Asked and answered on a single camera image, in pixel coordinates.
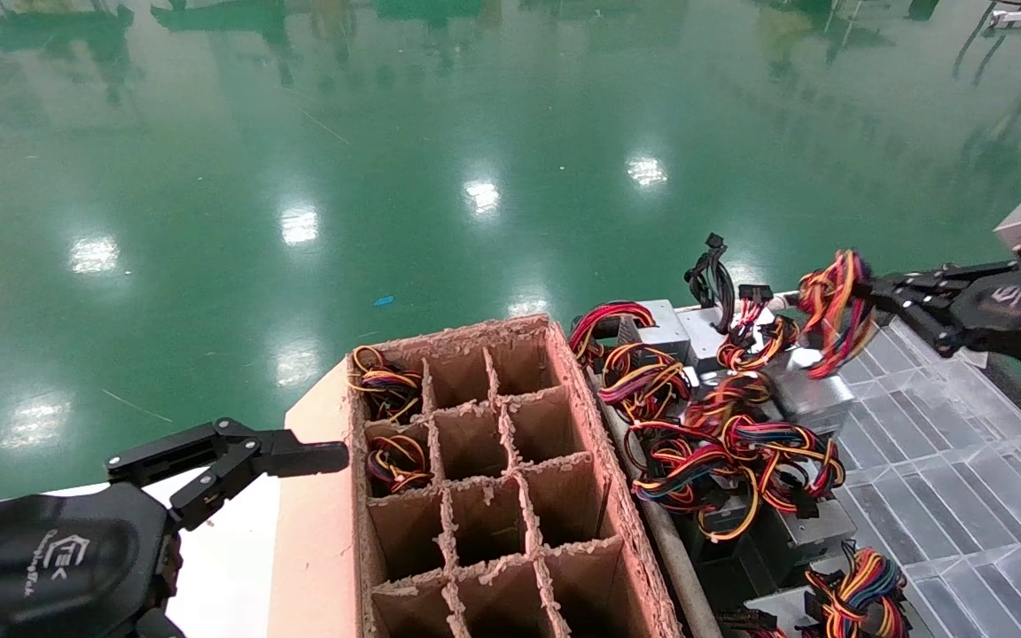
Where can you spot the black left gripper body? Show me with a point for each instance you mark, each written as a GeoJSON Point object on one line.
{"type": "Point", "coordinates": [50, 567]}

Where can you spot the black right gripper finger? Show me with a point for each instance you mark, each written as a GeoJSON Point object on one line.
{"type": "Point", "coordinates": [927, 328]}
{"type": "Point", "coordinates": [918, 283]}

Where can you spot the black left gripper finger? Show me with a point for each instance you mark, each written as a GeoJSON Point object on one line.
{"type": "Point", "coordinates": [298, 454]}
{"type": "Point", "coordinates": [156, 627]}

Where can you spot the clear plastic compartment tray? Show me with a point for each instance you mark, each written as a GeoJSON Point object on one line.
{"type": "Point", "coordinates": [962, 496]}

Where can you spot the worn cardboard divider box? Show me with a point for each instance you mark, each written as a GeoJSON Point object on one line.
{"type": "Point", "coordinates": [475, 425]}

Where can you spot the white pipe cart frame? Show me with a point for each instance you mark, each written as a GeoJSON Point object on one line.
{"type": "Point", "coordinates": [683, 576]}

